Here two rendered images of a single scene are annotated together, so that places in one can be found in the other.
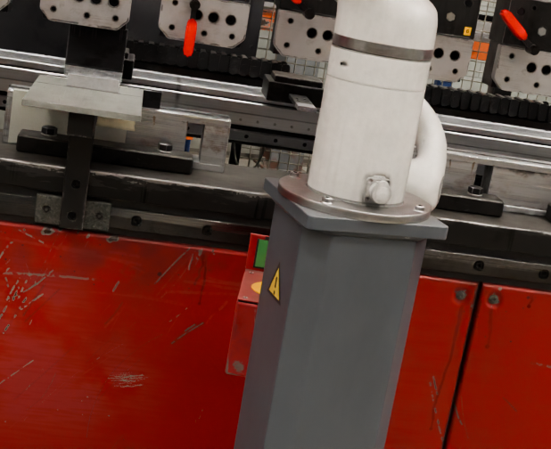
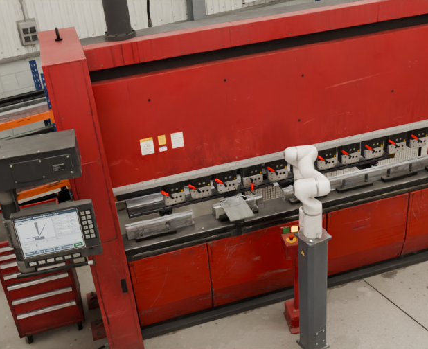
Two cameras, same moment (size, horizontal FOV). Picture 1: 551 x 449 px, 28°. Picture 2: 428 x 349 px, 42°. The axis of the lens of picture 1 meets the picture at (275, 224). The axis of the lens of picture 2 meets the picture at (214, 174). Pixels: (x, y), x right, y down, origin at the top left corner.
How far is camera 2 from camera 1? 2.63 m
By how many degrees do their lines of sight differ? 15
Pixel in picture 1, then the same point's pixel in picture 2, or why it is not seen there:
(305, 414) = (314, 273)
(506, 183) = not seen: hidden behind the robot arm
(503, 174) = not seen: hidden behind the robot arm
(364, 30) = (311, 212)
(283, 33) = (271, 176)
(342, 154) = (311, 231)
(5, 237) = (226, 241)
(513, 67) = (321, 165)
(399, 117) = (319, 223)
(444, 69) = not seen: hidden behind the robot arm
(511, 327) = (334, 219)
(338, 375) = (318, 265)
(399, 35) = (317, 212)
